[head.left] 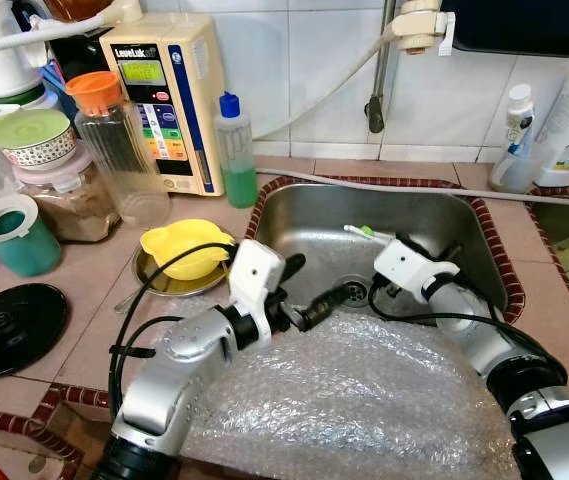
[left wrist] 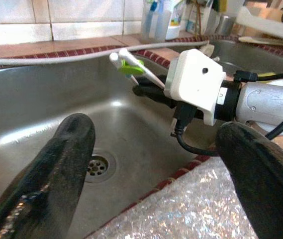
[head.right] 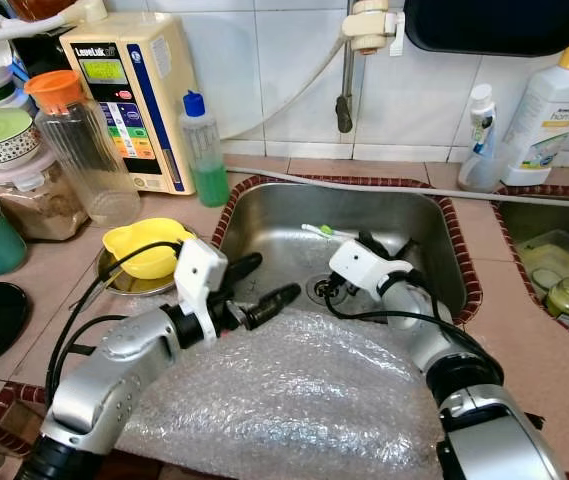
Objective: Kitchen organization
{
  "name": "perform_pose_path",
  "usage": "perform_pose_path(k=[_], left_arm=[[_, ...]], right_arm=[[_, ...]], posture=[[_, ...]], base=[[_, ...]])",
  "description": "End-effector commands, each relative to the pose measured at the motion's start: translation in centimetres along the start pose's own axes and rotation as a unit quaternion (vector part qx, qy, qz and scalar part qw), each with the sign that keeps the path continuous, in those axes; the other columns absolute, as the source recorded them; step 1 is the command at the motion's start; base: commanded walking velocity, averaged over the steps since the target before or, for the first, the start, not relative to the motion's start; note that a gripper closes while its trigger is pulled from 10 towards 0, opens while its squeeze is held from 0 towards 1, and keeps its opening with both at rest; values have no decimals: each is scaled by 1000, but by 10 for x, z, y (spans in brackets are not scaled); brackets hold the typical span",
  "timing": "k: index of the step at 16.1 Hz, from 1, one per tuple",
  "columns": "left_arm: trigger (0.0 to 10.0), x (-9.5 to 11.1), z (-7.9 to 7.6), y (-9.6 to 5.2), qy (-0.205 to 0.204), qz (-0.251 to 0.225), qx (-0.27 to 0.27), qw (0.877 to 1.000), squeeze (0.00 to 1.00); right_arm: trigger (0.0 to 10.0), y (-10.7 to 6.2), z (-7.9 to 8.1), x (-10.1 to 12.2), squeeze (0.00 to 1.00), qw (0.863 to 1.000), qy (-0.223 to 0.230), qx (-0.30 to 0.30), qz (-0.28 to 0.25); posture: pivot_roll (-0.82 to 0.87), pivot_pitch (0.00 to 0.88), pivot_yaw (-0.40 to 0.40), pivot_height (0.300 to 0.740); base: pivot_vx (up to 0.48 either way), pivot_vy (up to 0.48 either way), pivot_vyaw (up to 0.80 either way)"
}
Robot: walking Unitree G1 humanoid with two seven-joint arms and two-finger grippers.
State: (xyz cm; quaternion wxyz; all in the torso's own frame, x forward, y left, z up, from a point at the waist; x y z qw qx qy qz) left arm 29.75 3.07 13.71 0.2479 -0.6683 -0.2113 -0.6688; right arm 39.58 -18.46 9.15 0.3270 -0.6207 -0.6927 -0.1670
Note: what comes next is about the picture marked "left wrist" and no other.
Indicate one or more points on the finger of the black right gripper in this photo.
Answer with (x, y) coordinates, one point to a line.
(148, 91)
(150, 81)

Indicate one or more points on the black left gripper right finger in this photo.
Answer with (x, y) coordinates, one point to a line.
(265, 184)

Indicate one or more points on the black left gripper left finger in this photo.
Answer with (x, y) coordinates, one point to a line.
(54, 174)

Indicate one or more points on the white green plastic utensil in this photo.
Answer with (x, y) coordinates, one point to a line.
(131, 69)

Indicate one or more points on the steel sink drain strainer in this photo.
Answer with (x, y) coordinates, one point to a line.
(99, 169)

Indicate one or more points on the translucent spray bottle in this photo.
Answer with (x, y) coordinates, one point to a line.
(153, 25)

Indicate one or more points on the white plastic piece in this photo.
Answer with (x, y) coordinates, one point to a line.
(207, 49)

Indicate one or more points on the large steel sink basin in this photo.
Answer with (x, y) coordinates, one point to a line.
(31, 99)

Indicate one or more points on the clear bubble wrap sheet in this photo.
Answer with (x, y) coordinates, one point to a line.
(181, 211)

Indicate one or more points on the steel cup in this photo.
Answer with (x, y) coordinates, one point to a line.
(225, 26)

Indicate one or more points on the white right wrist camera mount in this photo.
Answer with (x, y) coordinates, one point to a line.
(196, 82)

